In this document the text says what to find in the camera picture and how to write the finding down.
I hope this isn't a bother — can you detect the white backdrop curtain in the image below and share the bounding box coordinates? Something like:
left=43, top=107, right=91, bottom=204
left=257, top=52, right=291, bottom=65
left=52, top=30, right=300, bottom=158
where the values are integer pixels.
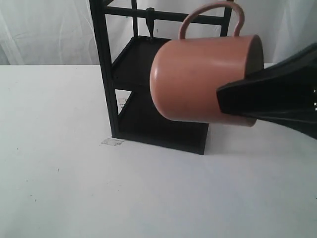
left=0, top=0, right=317, bottom=65

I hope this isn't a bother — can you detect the pink ceramic mug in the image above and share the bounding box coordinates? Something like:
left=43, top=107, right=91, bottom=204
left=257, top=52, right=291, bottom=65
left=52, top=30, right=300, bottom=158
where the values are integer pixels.
left=150, top=1, right=264, bottom=127

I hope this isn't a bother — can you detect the clear tape piece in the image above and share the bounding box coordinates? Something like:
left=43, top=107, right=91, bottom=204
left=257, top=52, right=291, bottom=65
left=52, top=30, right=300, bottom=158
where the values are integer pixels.
left=101, top=138, right=123, bottom=146

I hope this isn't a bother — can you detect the black two-tier shelf rack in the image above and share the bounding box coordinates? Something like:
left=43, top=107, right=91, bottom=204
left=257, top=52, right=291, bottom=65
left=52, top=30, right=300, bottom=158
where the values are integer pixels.
left=88, top=0, right=235, bottom=156

